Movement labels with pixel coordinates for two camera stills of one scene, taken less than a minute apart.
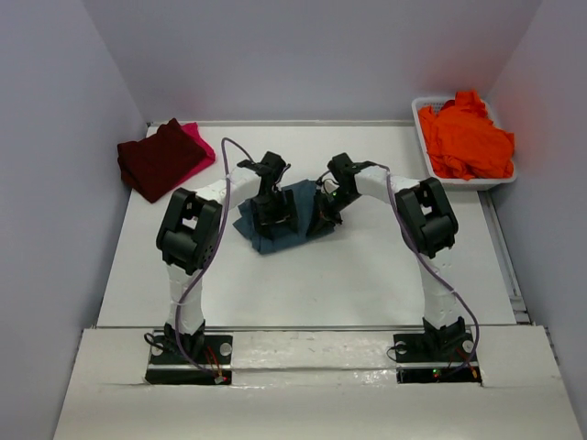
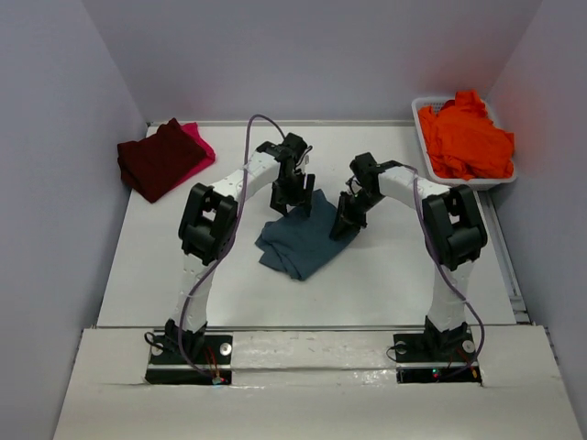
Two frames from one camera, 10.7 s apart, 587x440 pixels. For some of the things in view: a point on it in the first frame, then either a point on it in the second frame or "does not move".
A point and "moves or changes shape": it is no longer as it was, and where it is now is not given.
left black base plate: x=208 y=364 does not move
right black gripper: x=323 y=217 → x=347 y=222
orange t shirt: x=463 y=142 does not move
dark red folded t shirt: x=155 y=164 does not move
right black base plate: x=422 y=359 does not move
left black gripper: x=285 y=214 → x=302 y=197
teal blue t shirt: x=304 y=196 moves or changes shape
